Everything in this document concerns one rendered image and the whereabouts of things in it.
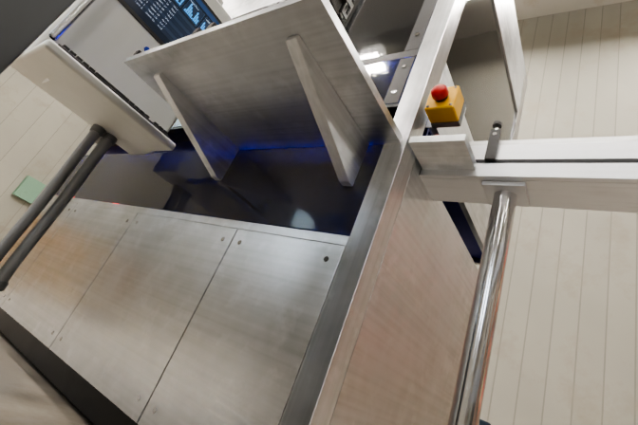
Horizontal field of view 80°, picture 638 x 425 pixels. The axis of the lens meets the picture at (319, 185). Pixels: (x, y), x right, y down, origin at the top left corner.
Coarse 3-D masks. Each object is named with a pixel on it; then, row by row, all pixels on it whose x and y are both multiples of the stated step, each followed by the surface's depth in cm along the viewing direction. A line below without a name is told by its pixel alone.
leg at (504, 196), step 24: (504, 192) 86; (504, 216) 83; (504, 240) 81; (480, 264) 81; (504, 264) 79; (480, 288) 77; (480, 312) 74; (480, 336) 72; (480, 360) 70; (456, 384) 70; (480, 384) 68; (456, 408) 68; (480, 408) 67
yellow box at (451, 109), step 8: (448, 88) 92; (456, 88) 91; (448, 96) 91; (456, 96) 90; (432, 104) 92; (440, 104) 91; (448, 104) 89; (456, 104) 90; (464, 104) 95; (432, 112) 92; (440, 112) 91; (448, 112) 90; (456, 112) 90; (432, 120) 95; (440, 120) 94; (448, 120) 93; (456, 120) 92
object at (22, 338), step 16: (0, 320) 155; (16, 336) 141; (32, 336) 135; (32, 352) 129; (48, 352) 124; (48, 368) 119; (64, 368) 115; (64, 384) 111; (80, 384) 107; (80, 400) 104; (96, 400) 101; (96, 416) 97; (112, 416) 94; (128, 416) 92
